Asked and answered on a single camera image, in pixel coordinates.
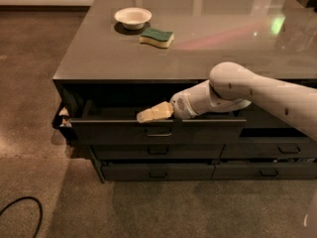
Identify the white paper bowl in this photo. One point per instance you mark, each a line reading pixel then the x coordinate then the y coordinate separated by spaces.
pixel 133 18

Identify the black bin with trash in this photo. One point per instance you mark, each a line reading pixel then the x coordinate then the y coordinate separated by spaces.
pixel 61 123

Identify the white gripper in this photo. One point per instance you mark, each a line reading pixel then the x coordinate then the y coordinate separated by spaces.
pixel 179 105

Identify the green and yellow sponge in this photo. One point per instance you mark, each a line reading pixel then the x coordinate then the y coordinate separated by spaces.
pixel 156 38

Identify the grey drawer cabinet frame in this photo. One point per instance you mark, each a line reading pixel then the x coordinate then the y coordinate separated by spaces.
pixel 107 64

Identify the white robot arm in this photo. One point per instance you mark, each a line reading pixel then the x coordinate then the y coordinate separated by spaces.
pixel 255 208

